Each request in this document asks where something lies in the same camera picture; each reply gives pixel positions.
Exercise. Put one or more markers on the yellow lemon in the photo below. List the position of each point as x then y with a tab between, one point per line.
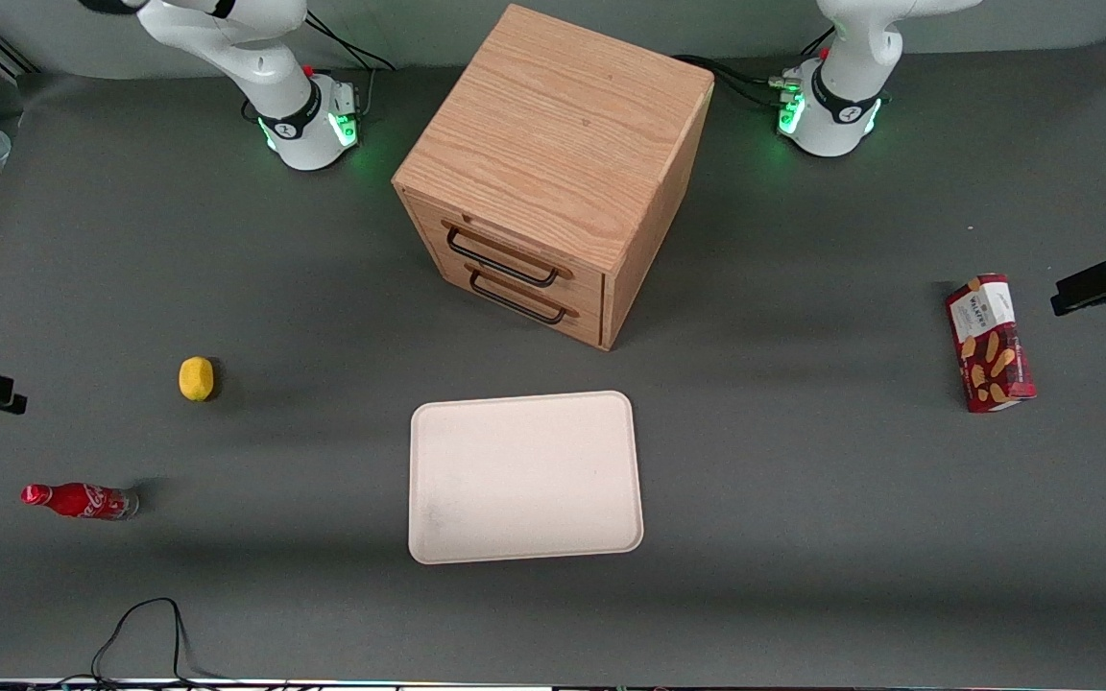
196	379

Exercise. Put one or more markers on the red tartan shortbread box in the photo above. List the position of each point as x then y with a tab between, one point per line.
991	345

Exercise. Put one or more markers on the oak wooden drawer cabinet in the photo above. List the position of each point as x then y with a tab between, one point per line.
563	125

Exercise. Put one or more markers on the cream rectangular plastic tray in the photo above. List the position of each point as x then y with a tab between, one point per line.
524	477

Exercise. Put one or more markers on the red coke bottle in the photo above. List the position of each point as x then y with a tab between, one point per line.
83	501

